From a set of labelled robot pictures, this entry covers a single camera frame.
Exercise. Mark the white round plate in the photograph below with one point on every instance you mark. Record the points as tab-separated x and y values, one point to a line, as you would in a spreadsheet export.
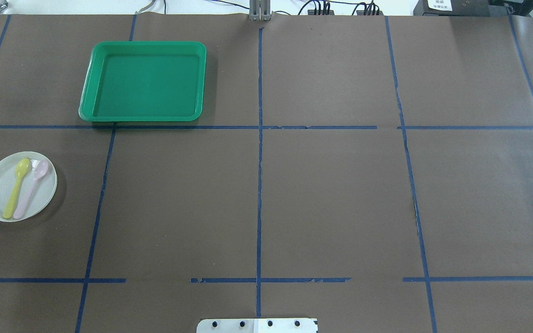
43	192

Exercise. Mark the black power strip left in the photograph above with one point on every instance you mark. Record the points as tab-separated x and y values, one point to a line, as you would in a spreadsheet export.
321	8

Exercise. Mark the black device with label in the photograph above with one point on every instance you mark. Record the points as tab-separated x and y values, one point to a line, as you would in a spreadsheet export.
462	8

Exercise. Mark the green plastic tray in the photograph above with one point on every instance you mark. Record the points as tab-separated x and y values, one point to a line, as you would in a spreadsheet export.
144	81

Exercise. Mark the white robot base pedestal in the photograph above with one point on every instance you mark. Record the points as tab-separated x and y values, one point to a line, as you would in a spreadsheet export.
258	325

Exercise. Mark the pink plastic spoon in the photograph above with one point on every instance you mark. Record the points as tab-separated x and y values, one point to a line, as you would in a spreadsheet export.
39	173

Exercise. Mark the yellow plastic spoon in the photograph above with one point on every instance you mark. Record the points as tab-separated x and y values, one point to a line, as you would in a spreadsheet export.
20	171

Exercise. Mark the grey aluminium frame post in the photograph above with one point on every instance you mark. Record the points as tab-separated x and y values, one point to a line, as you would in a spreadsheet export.
260	10

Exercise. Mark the black power strip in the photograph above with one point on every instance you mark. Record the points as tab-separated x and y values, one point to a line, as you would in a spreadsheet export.
367	9
321	8

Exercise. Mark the black power strip right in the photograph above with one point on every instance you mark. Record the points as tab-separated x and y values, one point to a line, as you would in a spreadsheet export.
367	9

